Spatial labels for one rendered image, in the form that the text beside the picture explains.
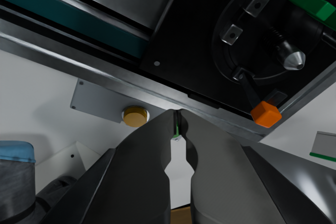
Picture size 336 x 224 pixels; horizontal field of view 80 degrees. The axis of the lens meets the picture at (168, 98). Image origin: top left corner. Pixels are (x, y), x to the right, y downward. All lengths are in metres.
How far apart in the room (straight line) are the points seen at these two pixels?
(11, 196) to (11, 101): 0.20
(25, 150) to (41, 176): 0.26
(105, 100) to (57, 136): 0.30
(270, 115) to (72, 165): 0.53
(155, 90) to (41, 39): 0.17
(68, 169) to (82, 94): 0.34
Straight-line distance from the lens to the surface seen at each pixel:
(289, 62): 0.23
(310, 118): 0.64
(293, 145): 0.71
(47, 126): 0.60
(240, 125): 0.41
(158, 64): 0.28
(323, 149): 0.42
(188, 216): 3.01
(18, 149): 0.48
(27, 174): 0.50
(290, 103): 0.40
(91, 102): 0.35
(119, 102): 0.34
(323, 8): 0.22
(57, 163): 0.67
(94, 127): 0.56
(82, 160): 0.60
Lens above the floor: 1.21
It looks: 50 degrees down
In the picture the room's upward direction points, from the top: 177 degrees clockwise
